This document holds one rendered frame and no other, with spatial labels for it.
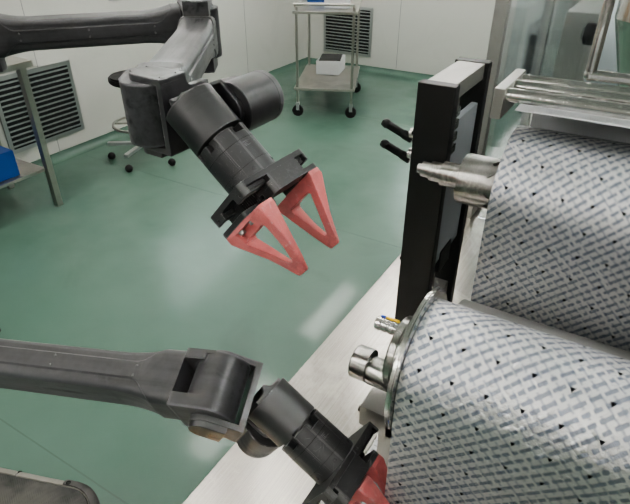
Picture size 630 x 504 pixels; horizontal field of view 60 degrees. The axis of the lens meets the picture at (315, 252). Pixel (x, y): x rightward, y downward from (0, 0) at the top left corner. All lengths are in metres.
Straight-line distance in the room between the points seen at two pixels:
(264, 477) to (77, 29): 0.76
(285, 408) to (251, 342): 1.87
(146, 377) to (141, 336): 1.98
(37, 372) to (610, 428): 0.57
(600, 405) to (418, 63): 6.08
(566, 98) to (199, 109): 0.38
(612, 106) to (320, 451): 0.47
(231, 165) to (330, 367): 0.59
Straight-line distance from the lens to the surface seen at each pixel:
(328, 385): 1.01
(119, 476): 2.11
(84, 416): 2.33
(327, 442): 0.61
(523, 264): 0.67
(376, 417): 0.66
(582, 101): 0.66
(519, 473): 0.52
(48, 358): 0.70
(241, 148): 0.54
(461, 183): 0.70
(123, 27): 1.02
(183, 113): 0.55
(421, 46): 6.43
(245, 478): 0.90
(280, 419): 0.60
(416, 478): 0.58
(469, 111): 0.83
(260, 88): 0.60
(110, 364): 0.65
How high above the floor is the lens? 1.63
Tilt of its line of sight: 32 degrees down
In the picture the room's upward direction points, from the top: straight up
